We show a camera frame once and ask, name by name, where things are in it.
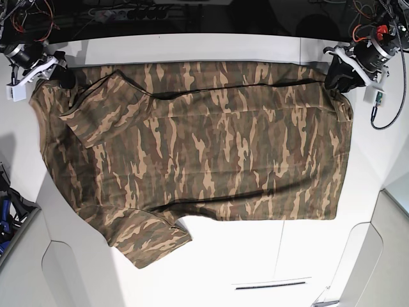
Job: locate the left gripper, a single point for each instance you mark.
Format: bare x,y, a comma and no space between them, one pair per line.
361,63

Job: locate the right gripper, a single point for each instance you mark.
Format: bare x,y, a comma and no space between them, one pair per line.
30,60

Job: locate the camouflage T-shirt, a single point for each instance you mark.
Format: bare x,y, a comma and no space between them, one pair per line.
133,148

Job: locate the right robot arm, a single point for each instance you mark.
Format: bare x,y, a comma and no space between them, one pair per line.
26,27

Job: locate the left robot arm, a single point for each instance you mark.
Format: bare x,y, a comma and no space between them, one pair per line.
390,17

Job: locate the blue and black clutter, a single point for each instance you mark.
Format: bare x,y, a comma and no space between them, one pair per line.
15,211

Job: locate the grey left chair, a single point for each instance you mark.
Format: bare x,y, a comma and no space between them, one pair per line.
59,263

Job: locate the grey chair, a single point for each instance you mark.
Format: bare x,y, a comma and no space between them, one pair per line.
59,263
373,270

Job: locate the grey right chair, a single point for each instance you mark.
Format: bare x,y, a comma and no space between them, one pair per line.
373,270

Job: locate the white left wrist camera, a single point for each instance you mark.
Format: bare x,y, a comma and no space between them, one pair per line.
373,96

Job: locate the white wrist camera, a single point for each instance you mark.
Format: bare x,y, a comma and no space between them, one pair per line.
16,93
373,96

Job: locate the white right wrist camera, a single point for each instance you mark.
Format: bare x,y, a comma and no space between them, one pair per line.
16,93

